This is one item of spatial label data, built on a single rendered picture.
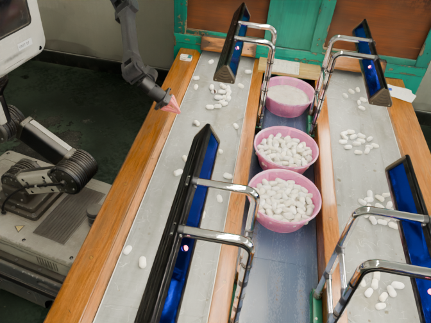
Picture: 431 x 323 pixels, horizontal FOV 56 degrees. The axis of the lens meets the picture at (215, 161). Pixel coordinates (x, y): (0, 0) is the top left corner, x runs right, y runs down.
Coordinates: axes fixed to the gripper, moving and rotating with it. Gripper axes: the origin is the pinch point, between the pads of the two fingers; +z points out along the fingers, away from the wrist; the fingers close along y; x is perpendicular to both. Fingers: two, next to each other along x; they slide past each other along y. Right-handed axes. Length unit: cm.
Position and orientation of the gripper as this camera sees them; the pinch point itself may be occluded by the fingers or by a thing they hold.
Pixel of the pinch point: (178, 111)
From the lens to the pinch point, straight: 168.2
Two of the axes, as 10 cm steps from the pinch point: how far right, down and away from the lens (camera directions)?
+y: 1.5, -6.6, 7.4
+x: -6.8, 4.7, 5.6
